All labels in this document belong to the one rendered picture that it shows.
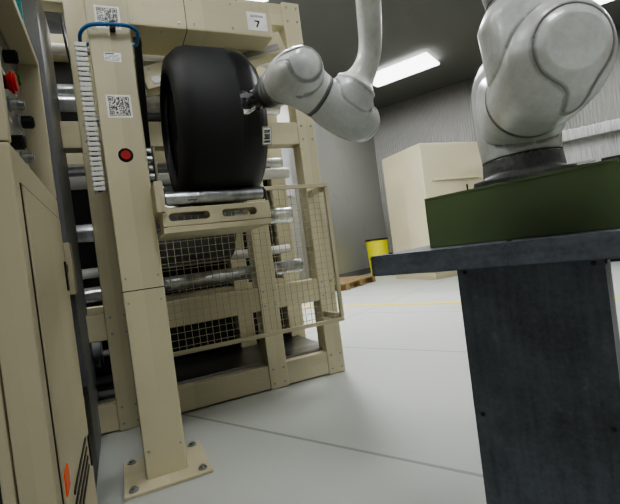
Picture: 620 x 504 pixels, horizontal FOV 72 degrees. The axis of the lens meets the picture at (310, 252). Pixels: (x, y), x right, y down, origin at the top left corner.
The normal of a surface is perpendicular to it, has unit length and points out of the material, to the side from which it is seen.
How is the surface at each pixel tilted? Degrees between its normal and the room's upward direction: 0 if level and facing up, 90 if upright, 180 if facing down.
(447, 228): 90
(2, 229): 90
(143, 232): 90
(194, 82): 77
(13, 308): 90
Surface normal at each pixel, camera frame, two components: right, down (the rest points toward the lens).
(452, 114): -0.59, 0.08
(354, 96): 0.37, 0.15
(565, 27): -0.16, 0.11
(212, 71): 0.33, -0.43
